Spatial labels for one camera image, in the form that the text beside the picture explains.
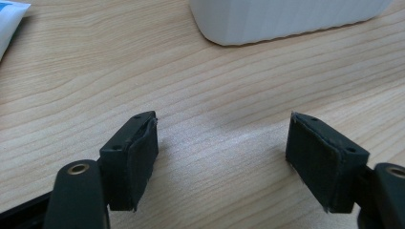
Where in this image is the blue and white toothpaste tube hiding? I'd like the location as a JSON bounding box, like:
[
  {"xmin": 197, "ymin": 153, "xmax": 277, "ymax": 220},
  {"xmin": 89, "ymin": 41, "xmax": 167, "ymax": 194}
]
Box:
[{"xmin": 0, "ymin": 0, "xmax": 32, "ymax": 61}]

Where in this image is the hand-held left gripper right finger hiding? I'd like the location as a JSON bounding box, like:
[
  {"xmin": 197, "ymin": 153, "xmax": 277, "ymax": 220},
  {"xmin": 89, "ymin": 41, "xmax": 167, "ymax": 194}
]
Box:
[{"xmin": 285, "ymin": 111, "xmax": 371, "ymax": 214}]

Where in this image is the white plastic holder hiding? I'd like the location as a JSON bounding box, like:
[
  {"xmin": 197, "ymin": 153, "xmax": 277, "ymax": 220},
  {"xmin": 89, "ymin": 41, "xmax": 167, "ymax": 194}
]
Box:
[{"xmin": 188, "ymin": 0, "xmax": 395, "ymax": 48}]

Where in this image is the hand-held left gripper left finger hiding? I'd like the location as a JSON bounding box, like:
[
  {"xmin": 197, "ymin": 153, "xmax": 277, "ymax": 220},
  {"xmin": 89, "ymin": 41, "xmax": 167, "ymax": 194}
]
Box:
[{"xmin": 99, "ymin": 110, "xmax": 160, "ymax": 212}]

